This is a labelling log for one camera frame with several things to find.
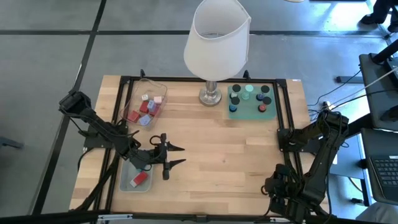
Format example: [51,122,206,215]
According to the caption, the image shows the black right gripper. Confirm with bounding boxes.
[264,166,304,215]

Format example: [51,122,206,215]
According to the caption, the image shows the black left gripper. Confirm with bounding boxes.
[129,133,187,181]

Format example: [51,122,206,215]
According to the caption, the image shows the blue sand hourglass marked five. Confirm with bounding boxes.
[229,96,241,113]

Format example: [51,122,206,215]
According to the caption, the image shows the red sand hourglass black caps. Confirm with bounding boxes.
[257,96,272,113]

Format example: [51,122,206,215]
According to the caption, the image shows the mint green hourglass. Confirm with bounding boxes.
[241,84,254,101]

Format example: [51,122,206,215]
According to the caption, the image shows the red and white block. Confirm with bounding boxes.
[129,170,149,189]

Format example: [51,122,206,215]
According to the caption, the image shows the grey plastic bin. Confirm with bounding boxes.
[119,158,154,193]

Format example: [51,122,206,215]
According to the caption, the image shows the clear plastic bin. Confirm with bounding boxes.
[119,78,169,130]

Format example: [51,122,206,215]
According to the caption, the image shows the teal plastic tray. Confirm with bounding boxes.
[228,84,277,121]

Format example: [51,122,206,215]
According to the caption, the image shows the pale sand hourglass black caps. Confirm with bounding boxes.
[229,83,242,100]

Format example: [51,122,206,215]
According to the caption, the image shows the laptop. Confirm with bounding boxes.
[360,127,398,206]

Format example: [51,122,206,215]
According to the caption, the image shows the table lamp white shade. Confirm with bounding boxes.
[183,0,252,107]

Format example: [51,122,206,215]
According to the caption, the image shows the black side desk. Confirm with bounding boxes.
[359,39,398,131]

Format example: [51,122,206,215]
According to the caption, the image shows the person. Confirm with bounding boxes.
[359,0,398,34]

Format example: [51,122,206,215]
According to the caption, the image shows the black aluminium table frame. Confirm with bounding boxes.
[0,68,313,224]

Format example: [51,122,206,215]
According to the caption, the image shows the white floor cable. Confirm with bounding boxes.
[329,67,398,110]

